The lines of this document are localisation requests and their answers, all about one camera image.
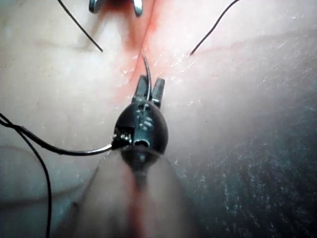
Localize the left arm needle driver jaw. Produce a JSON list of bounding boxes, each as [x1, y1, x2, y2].
[[151, 78, 166, 109], [133, 75, 150, 100]]

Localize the right arm needle driver jaw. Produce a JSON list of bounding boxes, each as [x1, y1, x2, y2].
[[88, 0, 106, 13], [132, 0, 145, 17]]

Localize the tissue pad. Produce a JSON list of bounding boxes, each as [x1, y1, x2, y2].
[[0, 0, 317, 238]]

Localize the left arm needle driver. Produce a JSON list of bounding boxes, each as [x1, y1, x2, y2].
[[111, 97, 170, 154]]

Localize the black thread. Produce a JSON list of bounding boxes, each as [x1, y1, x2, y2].
[[0, 113, 76, 238]]

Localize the black stitching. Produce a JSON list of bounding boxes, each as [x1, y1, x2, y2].
[[57, 0, 242, 57]]

